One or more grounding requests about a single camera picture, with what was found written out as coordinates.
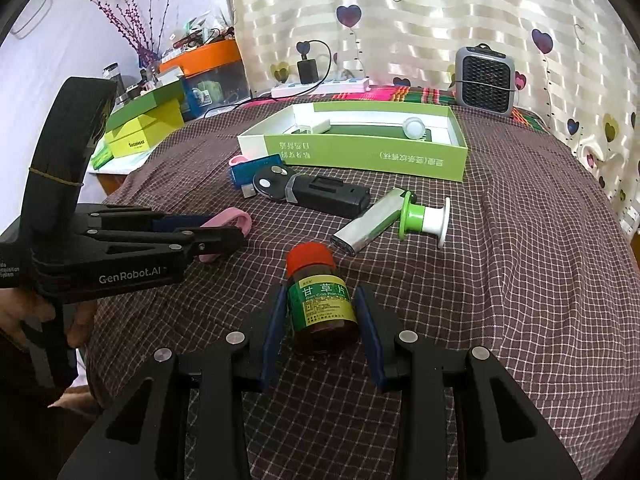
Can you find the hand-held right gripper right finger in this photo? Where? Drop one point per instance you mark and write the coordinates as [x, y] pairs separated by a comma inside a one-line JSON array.
[[370, 335]]

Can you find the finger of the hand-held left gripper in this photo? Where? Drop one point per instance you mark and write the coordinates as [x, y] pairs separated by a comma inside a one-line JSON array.
[[180, 223], [220, 242]]

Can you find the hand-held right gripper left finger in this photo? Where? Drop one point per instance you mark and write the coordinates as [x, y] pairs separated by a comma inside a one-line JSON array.
[[272, 335]]

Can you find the pink clip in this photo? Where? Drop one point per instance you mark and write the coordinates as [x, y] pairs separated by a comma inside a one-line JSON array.
[[230, 217], [236, 161]]

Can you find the brown medicine bottle red cap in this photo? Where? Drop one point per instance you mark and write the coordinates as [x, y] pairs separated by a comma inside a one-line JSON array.
[[320, 305]]

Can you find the blue rectangular case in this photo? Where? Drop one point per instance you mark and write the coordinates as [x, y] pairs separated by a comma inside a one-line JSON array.
[[255, 172]]

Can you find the silver rectangular lighter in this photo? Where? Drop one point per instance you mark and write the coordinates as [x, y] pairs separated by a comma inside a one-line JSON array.
[[367, 225]]

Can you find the black folding device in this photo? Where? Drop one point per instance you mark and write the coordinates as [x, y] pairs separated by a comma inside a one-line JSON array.
[[330, 195]]

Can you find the green white spool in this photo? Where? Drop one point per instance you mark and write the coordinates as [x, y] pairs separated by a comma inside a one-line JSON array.
[[425, 220]]

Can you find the green white cardboard box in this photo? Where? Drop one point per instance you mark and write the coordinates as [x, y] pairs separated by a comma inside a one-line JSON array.
[[360, 157]]

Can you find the person's left hand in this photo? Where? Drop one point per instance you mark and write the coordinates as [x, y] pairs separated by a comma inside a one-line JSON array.
[[15, 320]]

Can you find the yellow box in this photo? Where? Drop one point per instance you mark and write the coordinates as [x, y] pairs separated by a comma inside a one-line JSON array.
[[135, 142]]

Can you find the small green packet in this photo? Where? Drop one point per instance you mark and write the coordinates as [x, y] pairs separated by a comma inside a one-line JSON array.
[[100, 156]]

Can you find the blue mug picture box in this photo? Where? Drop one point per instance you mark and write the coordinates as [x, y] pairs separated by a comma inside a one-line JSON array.
[[197, 100]]

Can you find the brown checked bedspread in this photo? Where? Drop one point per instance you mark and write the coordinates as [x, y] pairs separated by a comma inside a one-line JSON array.
[[500, 260]]

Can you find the small white box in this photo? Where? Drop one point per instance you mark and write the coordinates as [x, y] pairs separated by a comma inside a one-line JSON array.
[[315, 126]]

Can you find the jar with black lid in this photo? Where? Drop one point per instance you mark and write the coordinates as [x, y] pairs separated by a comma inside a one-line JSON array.
[[112, 77]]

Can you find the clear storage bin orange lid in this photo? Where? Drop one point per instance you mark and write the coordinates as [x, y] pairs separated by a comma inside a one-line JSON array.
[[210, 55]]

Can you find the purple dried flower vase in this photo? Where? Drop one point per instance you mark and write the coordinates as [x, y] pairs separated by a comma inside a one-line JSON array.
[[142, 52]]

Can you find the white power strip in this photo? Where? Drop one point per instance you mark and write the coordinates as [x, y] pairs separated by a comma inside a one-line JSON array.
[[320, 87]]

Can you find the pile of small packets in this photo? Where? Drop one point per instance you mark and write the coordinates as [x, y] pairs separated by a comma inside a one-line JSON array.
[[200, 35]]

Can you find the black charger adapter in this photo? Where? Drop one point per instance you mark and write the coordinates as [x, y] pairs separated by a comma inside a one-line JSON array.
[[307, 70]]

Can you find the grey space heater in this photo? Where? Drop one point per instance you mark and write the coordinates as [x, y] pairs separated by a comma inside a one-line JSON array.
[[487, 80]]

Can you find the heart print curtain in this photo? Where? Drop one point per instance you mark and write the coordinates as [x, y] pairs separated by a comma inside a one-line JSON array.
[[425, 10]]

